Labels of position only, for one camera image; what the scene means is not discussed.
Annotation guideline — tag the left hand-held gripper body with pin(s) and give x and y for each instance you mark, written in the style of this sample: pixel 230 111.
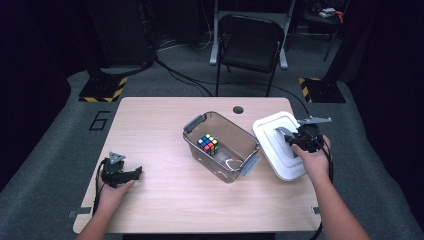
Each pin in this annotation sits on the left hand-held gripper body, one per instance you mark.
pixel 112 172

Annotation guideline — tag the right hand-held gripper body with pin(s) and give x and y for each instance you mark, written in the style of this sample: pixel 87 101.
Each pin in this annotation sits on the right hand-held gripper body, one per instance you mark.
pixel 310 140

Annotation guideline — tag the clear grey plastic storage box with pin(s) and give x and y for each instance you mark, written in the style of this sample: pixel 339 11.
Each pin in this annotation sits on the clear grey plastic storage box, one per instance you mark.
pixel 233 136

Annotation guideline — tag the colourful puzzle cube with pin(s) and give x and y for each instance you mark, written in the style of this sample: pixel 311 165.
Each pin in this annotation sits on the colourful puzzle cube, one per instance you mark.
pixel 208 144

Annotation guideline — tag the person's left hand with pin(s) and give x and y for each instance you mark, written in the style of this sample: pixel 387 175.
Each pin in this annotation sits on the person's left hand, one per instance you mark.
pixel 111 198

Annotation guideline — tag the person's right hand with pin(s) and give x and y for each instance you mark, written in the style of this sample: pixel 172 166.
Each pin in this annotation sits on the person's right hand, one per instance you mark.
pixel 316 165

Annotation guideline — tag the black base with hazard tape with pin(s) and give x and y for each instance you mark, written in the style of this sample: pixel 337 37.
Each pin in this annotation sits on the black base with hazard tape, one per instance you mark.
pixel 100 90
pixel 325 91

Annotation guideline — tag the grey tape strip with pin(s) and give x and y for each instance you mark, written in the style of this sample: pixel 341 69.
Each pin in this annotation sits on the grey tape strip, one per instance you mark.
pixel 80 212
pixel 315 210

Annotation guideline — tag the black tape floor marking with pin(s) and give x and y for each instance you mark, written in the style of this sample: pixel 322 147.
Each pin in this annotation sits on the black tape floor marking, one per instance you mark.
pixel 99 120

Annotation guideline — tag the black folding chair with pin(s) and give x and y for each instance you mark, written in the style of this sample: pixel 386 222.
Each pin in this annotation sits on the black folding chair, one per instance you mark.
pixel 248 50

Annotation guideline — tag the black tripod leg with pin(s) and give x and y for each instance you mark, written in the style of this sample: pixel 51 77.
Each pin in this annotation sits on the black tripod leg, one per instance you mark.
pixel 333 40

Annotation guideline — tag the small white box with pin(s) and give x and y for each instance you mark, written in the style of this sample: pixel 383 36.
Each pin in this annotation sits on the small white box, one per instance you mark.
pixel 327 12

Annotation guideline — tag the dark cabinet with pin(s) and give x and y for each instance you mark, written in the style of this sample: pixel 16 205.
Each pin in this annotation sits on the dark cabinet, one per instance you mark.
pixel 120 30

